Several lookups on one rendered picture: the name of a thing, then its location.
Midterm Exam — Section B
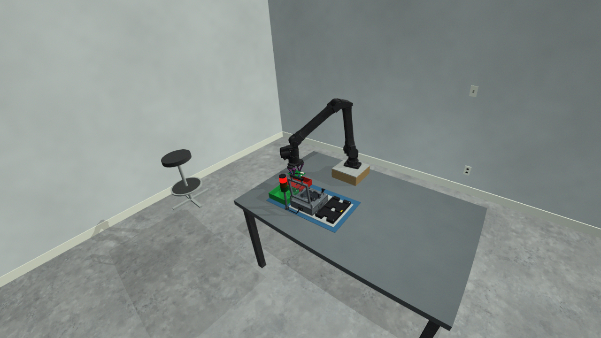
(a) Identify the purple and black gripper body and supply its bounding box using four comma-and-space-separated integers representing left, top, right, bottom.
287, 155, 304, 169

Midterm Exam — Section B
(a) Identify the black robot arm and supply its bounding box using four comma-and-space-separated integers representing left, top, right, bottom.
280, 98, 362, 169

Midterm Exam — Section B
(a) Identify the red bin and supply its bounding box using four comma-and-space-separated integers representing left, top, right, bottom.
293, 176, 312, 187

